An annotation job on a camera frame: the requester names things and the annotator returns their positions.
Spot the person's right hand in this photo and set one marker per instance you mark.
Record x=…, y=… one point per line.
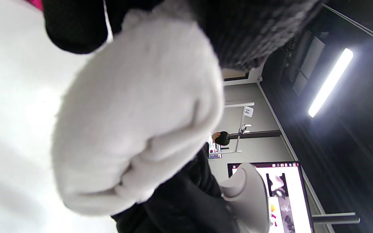
x=180, y=210

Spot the person's left hand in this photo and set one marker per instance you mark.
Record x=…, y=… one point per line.
x=244, y=29

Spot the black and white controller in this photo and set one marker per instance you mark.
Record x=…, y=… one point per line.
x=248, y=194

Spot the white sock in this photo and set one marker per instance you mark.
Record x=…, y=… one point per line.
x=134, y=113

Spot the white paper tag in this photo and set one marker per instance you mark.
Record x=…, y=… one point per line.
x=249, y=112

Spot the long ceiling light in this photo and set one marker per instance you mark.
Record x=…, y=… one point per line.
x=330, y=82

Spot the computer monitor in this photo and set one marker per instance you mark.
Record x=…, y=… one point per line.
x=293, y=194

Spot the white metal stand frame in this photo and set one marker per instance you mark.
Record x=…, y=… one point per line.
x=240, y=104

